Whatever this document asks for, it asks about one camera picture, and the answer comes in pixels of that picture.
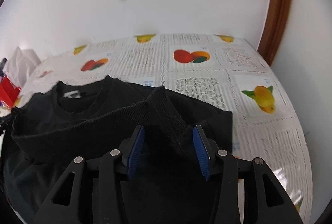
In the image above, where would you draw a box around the red paper bag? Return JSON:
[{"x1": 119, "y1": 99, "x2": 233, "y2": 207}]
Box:
[{"x1": 0, "y1": 77, "x2": 21, "y2": 110}]

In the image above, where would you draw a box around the brown wooden door frame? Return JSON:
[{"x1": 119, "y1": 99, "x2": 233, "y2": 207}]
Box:
[{"x1": 258, "y1": 0, "x2": 292, "y2": 65}]

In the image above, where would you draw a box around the white plastic bag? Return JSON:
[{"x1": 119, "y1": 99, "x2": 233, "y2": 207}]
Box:
[{"x1": 3, "y1": 47, "x2": 41, "y2": 88}]

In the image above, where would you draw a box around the black sweatshirt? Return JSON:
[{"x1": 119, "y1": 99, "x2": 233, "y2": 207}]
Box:
[{"x1": 1, "y1": 76, "x2": 232, "y2": 223}]

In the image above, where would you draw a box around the fruit-print tablecloth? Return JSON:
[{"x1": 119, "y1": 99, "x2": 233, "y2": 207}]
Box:
[{"x1": 17, "y1": 34, "x2": 313, "y2": 223}]

